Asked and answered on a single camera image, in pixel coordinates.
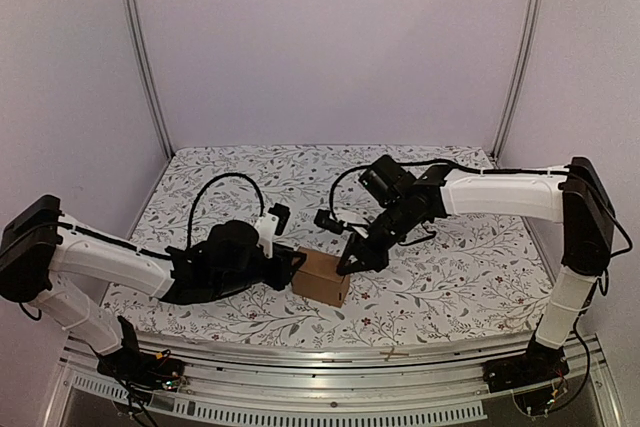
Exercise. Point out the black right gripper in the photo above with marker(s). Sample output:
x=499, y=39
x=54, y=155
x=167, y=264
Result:
x=371, y=243

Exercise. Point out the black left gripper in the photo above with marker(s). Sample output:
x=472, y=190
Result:
x=283, y=256

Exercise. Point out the brown cardboard box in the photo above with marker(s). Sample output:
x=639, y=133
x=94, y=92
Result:
x=317, y=279

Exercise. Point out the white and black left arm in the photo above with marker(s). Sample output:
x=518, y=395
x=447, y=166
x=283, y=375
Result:
x=42, y=247

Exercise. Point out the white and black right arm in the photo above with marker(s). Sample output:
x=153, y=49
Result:
x=570, y=197

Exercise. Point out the floral patterned table mat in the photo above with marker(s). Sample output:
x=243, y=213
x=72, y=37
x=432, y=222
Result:
x=459, y=278

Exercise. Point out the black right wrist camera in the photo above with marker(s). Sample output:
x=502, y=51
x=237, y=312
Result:
x=385, y=179

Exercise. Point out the aluminium front rail base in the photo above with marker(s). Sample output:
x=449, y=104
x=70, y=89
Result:
x=439, y=384

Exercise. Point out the right aluminium frame post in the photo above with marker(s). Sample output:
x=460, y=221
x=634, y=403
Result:
x=527, y=38

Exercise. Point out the aluminium frame post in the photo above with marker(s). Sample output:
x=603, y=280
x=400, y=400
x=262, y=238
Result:
x=145, y=71
x=527, y=38

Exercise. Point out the left aluminium frame post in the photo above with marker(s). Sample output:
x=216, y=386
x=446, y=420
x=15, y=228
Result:
x=145, y=71

